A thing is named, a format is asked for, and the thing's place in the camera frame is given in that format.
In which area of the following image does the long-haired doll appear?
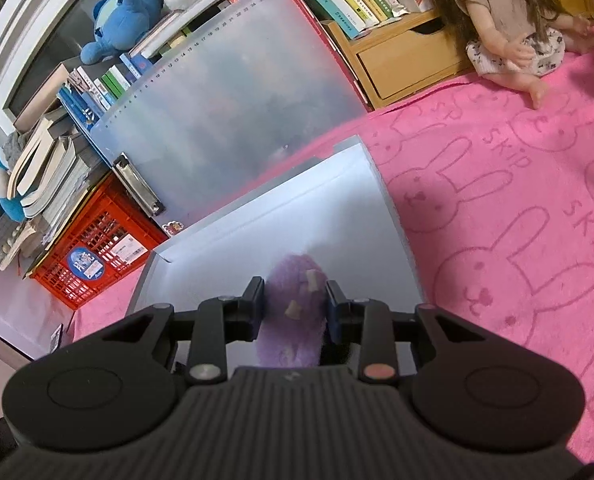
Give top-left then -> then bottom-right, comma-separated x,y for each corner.
416,0 -> 594,111

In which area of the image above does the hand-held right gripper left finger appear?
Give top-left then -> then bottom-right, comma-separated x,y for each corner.
95,276 -> 266,386

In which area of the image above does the red plastic crate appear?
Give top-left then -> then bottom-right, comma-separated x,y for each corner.
29,172 -> 170,311

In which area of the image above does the grey knitted cloth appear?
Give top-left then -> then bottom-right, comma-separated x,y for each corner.
0,131 -> 26,167

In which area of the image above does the translucent plastic clipboard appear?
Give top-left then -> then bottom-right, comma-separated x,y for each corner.
89,0 -> 371,225

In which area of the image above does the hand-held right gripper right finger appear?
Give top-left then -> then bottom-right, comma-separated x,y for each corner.
326,280 -> 488,385

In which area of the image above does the blue plush toy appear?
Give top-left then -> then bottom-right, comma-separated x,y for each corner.
79,0 -> 166,66

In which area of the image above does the purple plush toy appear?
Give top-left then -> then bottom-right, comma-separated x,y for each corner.
256,254 -> 328,368

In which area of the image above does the row of thin books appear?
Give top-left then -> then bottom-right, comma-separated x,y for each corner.
58,0 -> 268,128

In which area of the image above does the wooden drawer organizer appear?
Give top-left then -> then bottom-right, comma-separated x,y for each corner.
321,7 -> 480,112

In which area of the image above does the white cardboard box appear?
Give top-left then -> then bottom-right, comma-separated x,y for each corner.
131,135 -> 426,376

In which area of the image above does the stack of worn books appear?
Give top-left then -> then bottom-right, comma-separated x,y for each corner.
0,65 -> 114,278

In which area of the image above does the pink rabbit print towel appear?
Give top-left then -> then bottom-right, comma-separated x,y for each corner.
72,19 -> 594,467

